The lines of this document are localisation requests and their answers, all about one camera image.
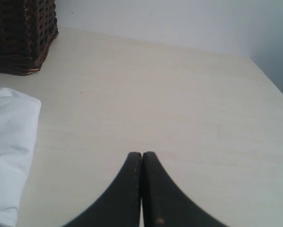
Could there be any dark brown wicker basket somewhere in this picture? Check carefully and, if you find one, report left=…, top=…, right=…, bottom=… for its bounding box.
left=0, top=0, right=59, bottom=76

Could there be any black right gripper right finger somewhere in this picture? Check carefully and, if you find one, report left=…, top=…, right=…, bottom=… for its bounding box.
left=141, top=152, right=225, bottom=227

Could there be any white t-shirt with red lettering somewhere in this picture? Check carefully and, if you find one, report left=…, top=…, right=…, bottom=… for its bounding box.
left=0, top=87, right=41, bottom=227

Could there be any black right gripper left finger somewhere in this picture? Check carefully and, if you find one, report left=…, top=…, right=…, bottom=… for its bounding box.
left=65, top=152, right=142, bottom=227

